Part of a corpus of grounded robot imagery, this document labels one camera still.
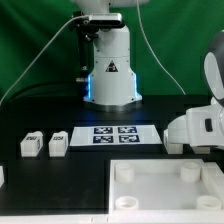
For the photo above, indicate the black camera on stand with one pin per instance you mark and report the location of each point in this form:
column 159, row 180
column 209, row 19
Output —
column 87, row 27

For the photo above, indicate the marker tag sheet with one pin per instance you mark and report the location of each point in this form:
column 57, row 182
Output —
column 115, row 135

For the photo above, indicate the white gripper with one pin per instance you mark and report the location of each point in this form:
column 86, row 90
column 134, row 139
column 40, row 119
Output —
column 177, row 131

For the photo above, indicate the white square tabletop part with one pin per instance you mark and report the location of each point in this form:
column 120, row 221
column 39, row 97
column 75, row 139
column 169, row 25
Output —
column 166, row 191

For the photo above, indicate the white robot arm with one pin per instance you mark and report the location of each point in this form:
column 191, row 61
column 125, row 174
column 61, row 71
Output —
column 112, row 84

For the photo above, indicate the white obstacle piece left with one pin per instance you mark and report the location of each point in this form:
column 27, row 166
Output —
column 1, row 176

